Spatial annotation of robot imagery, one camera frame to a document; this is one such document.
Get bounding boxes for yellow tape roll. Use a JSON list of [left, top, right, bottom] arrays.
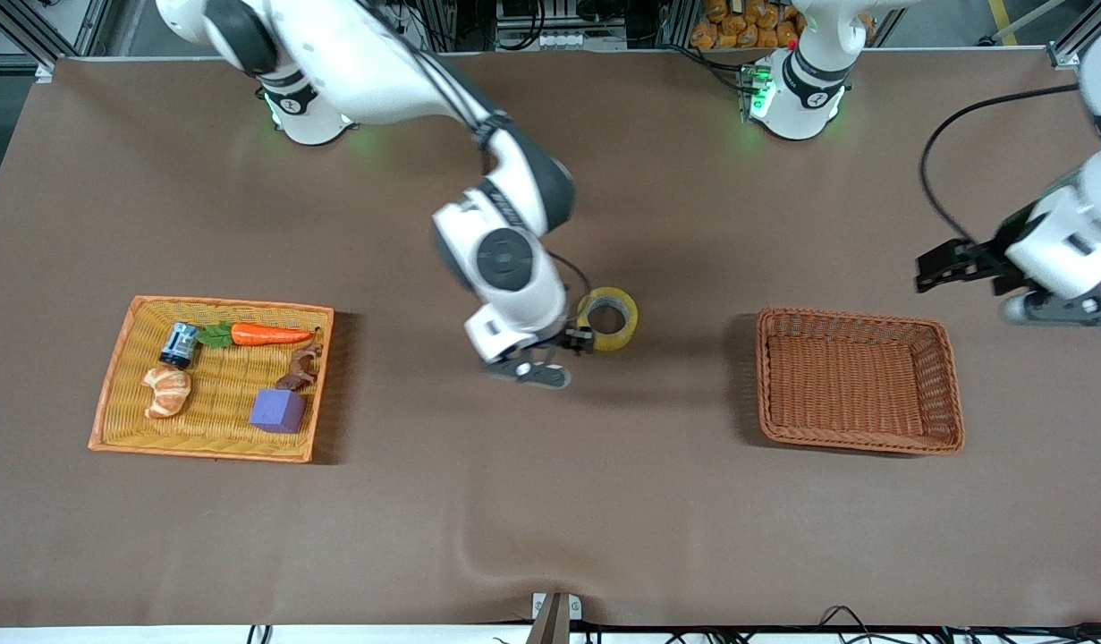
[[575, 286, 640, 352]]

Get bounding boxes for brown wicker basket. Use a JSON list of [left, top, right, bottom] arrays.
[[754, 307, 966, 456]]

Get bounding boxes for brown toy figurine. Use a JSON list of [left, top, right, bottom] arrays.
[[275, 329, 326, 392]]

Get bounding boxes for orange toy carrot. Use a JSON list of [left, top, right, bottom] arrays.
[[197, 322, 317, 350]]

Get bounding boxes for purple cube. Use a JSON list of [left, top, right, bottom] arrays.
[[249, 387, 307, 435]]

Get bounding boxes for yellow wicker tray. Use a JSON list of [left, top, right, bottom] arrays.
[[88, 295, 335, 464]]

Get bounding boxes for bag of orange bread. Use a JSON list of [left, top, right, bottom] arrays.
[[690, 0, 801, 50]]

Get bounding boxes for small blue black can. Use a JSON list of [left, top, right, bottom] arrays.
[[159, 322, 199, 369]]

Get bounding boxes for toy croissant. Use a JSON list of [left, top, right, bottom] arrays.
[[140, 365, 193, 419]]

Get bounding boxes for aluminium frame post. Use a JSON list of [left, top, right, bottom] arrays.
[[0, 0, 113, 83], [1048, 0, 1101, 71]]

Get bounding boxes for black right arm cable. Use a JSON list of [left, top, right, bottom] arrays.
[[358, 0, 515, 148]]

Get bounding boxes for black floor cables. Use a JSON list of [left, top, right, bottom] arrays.
[[818, 606, 1101, 644]]

